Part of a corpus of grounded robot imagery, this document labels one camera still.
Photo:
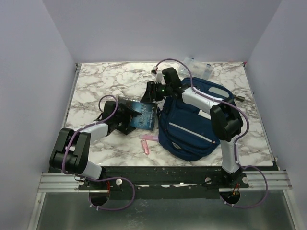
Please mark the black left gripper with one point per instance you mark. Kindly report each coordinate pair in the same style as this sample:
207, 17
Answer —
128, 115

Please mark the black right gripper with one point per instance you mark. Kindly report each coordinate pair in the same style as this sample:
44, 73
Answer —
151, 87

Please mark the dark blue thin notebook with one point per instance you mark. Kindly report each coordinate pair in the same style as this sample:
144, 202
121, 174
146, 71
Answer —
146, 120

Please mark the pink highlighter pen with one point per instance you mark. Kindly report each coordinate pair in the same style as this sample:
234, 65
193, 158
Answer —
149, 137

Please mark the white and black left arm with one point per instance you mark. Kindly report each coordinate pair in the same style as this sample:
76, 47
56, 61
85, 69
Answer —
71, 150

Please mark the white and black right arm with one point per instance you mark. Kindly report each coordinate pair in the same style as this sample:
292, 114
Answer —
230, 168

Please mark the clear plastic screw organiser box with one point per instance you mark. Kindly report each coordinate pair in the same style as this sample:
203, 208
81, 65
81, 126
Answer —
198, 69

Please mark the black and white cylinder tool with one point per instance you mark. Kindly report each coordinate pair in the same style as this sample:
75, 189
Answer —
240, 98

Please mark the aluminium front mounting rail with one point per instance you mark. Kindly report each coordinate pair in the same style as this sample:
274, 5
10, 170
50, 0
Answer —
140, 182

